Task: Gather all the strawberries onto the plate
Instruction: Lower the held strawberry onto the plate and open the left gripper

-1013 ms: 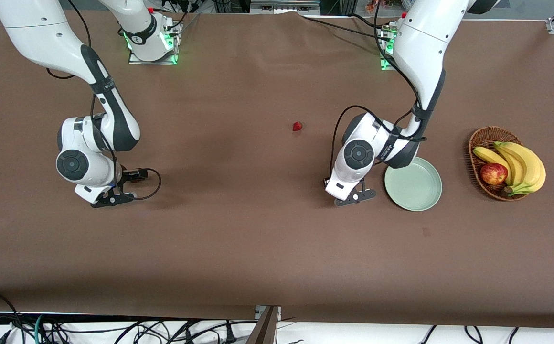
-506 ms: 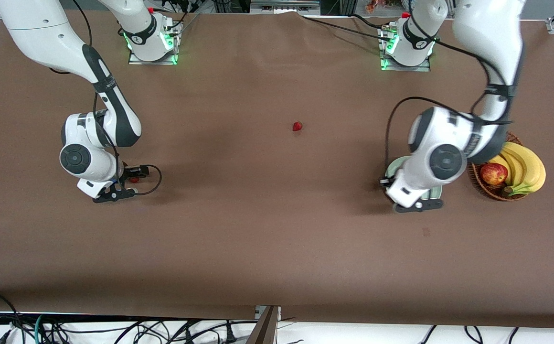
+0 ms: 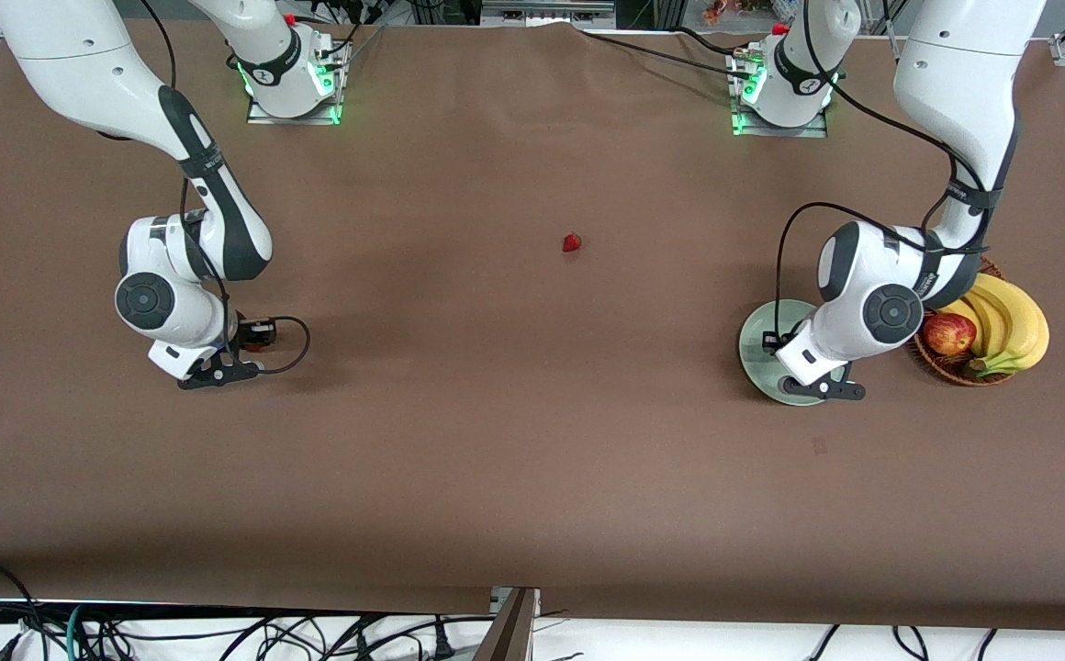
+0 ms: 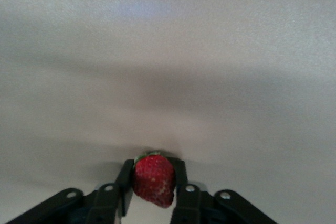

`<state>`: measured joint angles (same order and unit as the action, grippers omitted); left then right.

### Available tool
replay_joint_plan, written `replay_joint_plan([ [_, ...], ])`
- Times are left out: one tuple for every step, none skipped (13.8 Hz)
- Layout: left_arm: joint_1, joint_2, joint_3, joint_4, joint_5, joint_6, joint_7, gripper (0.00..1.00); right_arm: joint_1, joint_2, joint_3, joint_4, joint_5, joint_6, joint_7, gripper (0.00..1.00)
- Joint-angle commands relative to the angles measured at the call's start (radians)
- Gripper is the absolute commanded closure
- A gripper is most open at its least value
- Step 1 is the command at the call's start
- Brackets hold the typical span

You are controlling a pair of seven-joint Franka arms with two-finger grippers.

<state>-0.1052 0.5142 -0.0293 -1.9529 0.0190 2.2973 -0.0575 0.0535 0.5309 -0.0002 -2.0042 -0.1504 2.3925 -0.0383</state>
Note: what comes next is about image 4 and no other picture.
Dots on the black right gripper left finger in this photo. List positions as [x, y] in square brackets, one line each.
[126, 182]

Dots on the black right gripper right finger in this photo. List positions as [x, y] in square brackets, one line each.
[181, 176]

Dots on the red strawberry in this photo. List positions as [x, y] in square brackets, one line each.
[153, 179]

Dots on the brown table cover sheet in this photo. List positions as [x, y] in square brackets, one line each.
[168, 24]

